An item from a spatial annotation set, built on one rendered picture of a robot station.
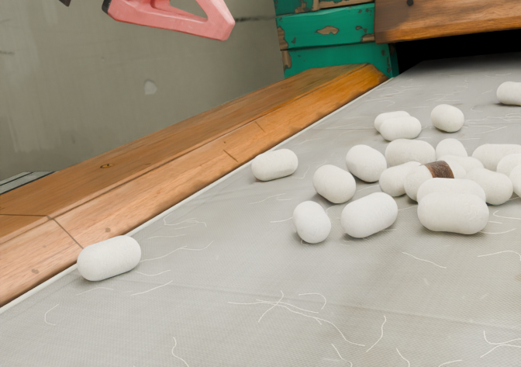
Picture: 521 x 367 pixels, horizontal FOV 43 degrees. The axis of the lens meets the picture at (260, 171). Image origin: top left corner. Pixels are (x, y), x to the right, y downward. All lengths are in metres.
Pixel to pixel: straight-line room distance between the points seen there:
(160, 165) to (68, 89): 1.75
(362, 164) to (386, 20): 0.42
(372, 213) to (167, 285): 0.11
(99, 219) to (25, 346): 0.13
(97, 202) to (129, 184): 0.03
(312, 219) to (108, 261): 0.11
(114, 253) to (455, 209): 0.17
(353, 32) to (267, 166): 0.46
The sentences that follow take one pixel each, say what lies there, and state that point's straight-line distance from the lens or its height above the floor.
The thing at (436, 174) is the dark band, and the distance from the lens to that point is 0.39.
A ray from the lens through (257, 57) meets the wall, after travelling 1.83.
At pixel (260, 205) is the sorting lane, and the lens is 0.44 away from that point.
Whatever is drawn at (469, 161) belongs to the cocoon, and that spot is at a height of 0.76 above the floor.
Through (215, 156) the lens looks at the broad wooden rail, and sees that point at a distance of 0.53.
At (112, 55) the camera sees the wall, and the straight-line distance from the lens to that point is 2.10.
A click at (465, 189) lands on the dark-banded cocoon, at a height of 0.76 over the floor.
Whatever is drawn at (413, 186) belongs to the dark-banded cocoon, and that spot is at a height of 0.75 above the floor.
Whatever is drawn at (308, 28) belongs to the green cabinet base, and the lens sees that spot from 0.94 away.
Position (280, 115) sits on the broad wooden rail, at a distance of 0.64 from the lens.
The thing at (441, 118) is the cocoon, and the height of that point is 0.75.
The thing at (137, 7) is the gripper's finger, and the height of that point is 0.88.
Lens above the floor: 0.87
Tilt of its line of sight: 15 degrees down
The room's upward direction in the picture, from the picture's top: 9 degrees counter-clockwise
